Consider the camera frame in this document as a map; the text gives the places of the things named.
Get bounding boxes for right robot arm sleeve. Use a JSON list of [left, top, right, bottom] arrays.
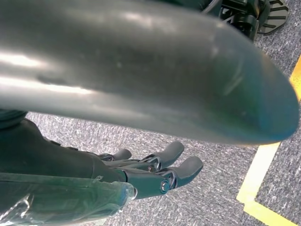
[[0, 109, 27, 130]]

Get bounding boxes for black robot foot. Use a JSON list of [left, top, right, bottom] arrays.
[[162, 0, 289, 41]]

